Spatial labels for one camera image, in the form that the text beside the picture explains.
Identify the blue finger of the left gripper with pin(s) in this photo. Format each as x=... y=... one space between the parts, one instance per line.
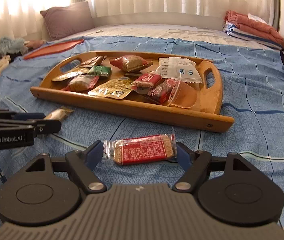
x=28 y=116
x=47 y=126

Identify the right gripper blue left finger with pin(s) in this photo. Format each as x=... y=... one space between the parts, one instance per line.
x=93 y=155

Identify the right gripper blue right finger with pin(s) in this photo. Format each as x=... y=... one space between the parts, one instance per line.
x=185 y=156

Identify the red biscuit packet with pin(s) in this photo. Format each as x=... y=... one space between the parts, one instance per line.
x=142 y=150

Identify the pink cake packet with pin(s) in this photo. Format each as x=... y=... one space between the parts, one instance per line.
x=82 y=83

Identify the jelly cup with red lid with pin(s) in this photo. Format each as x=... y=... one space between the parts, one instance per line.
x=182 y=95

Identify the large gold snack packet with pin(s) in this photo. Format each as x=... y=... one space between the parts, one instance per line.
x=71 y=74

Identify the green snack packet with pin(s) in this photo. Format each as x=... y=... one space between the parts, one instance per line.
x=99 y=70

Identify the small red square packet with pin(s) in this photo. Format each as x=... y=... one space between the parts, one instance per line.
x=145 y=82

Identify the brown nut bar packet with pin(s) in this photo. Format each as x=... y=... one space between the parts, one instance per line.
x=95 y=61

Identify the white snack packet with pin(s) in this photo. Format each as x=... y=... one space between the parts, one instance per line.
x=178 y=67

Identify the red snack bag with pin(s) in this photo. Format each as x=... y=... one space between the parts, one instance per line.
x=130 y=63

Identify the brown cream wafer packet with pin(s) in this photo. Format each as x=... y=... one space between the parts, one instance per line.
x=59 y=114

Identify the gold snack packet in tray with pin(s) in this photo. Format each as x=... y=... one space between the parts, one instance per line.
x=116 y=88

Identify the red plastic tray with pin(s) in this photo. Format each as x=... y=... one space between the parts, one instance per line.
x=53 y=49

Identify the blue checked bed sheet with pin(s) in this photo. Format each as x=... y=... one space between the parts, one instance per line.
x=253 y=94

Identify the purple pillow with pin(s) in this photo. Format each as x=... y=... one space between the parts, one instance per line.
x=65 y=21

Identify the folded red and striped blankets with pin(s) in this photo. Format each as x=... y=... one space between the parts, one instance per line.
x=252 y=28

